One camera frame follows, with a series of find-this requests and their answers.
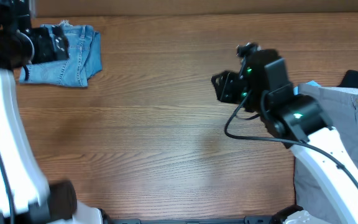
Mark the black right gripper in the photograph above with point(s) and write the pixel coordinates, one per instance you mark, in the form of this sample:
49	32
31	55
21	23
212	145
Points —
229	79

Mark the light blue cloth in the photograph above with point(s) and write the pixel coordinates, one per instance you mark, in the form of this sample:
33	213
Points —
311	83

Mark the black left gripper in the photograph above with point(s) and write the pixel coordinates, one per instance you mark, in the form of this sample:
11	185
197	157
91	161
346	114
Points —
43	38

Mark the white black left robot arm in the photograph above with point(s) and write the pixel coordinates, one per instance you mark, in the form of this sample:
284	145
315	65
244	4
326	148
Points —
25	193

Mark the light blue denim jeans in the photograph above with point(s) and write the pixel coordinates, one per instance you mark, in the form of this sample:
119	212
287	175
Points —
84	60

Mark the grey trousers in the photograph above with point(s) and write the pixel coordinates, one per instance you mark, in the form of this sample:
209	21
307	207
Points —
341	104

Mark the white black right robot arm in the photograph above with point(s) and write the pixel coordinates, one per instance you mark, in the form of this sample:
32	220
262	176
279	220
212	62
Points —
295	120

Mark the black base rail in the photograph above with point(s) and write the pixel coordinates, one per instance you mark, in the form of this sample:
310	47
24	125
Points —
255	219

